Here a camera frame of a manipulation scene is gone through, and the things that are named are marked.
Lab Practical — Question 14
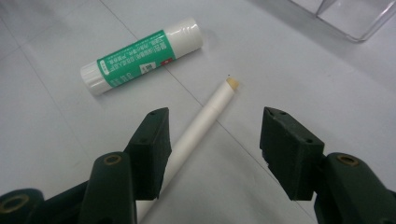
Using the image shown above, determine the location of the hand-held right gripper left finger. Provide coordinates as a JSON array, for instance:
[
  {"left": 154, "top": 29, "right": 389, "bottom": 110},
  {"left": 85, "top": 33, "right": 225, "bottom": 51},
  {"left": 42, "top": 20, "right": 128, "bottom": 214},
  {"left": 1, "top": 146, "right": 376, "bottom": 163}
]
[{"left": 123, "top": 106, "right": 173, "bottom": 201}]

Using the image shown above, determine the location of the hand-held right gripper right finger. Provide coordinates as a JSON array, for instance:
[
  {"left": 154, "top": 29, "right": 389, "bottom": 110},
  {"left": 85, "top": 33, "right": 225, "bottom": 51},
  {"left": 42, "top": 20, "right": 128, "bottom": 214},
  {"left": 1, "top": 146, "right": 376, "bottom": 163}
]
[{"left": 260, "top": 106, "right": 325, "bottom": 202}]

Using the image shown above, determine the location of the white stick with beige tip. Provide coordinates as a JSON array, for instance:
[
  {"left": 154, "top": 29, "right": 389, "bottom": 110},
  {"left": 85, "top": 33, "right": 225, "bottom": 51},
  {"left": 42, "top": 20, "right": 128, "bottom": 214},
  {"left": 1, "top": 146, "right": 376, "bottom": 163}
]
[{"left": 135, "top": 77, "right": 240, "bottom": 223}]

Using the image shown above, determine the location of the green label glue stick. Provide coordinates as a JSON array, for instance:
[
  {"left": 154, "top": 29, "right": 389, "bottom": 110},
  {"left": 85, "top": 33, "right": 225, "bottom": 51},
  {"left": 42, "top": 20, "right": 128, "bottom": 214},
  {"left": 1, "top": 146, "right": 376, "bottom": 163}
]
[{"left": 79, "top": 17, "right": 205, "bottom": 96}]

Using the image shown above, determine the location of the clear plastic pen holder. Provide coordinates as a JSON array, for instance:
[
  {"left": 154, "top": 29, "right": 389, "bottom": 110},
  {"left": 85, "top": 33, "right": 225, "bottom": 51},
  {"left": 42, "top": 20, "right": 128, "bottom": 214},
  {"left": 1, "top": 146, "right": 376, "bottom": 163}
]
[{"left": 289, "top": 0, "right": 396, "bottom": 43}]

